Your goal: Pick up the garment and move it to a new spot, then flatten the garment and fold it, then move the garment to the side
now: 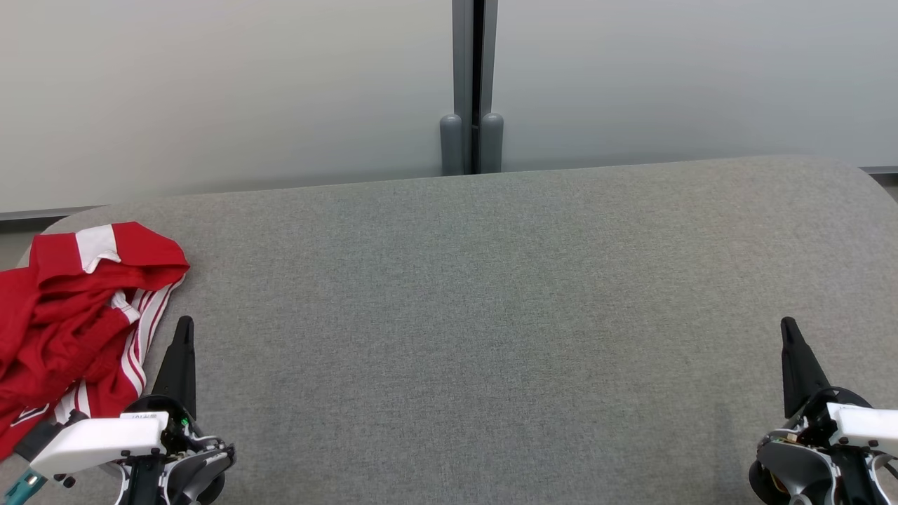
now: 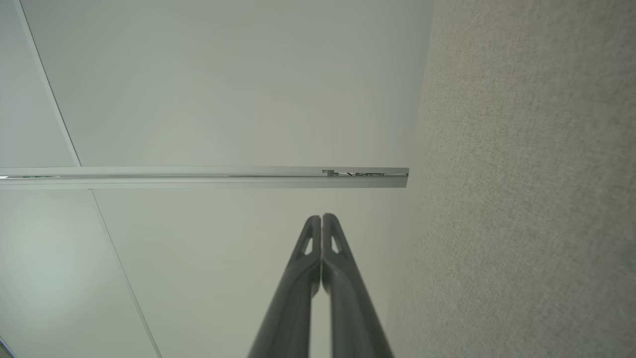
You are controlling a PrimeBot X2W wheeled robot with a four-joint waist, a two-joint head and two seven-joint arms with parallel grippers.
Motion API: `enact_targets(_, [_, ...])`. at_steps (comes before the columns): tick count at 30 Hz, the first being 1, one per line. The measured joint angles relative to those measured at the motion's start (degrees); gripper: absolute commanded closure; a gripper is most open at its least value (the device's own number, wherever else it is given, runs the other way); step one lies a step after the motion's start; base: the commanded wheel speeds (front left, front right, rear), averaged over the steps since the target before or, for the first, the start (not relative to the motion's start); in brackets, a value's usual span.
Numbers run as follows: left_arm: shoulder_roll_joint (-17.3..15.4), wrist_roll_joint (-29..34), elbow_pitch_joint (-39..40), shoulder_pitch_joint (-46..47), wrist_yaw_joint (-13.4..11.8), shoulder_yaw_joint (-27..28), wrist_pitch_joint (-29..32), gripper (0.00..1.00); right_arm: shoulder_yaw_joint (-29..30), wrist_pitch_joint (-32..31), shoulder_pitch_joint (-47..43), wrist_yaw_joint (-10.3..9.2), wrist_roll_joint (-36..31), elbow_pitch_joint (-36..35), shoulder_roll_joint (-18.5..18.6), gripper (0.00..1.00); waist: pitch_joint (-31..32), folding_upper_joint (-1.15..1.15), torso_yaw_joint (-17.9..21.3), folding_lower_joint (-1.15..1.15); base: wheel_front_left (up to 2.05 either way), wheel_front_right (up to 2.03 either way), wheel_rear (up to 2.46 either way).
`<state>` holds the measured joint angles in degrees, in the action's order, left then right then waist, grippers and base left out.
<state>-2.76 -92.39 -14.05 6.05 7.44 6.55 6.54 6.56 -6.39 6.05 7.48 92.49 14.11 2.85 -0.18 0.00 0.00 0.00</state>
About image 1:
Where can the teal left camera connector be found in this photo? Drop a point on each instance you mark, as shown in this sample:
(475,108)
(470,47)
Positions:
(19,487)

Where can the red shorts with white band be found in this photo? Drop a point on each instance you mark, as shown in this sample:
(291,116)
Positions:
(147,256)

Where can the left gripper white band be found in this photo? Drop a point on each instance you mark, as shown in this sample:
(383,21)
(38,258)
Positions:
(98,438)

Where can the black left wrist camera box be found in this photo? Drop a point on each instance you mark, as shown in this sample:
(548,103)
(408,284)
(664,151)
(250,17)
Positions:
(38,435)

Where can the grey cylindrical post foot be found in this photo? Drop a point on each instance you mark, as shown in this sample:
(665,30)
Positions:
(451,144)
(492,144)

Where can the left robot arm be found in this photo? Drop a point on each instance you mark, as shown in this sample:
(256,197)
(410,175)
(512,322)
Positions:
(196,470)

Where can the grey partition base rail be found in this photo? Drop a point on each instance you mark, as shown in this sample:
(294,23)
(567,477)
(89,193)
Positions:
(42,214)
(880,170)

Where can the red jersey with white stripes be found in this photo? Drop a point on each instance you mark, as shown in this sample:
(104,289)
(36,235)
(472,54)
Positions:
(105,393)

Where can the grey partition post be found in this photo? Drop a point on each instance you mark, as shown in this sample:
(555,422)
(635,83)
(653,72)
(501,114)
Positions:
(471,63)

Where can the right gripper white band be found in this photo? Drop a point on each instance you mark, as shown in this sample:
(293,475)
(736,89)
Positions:
(863,424)

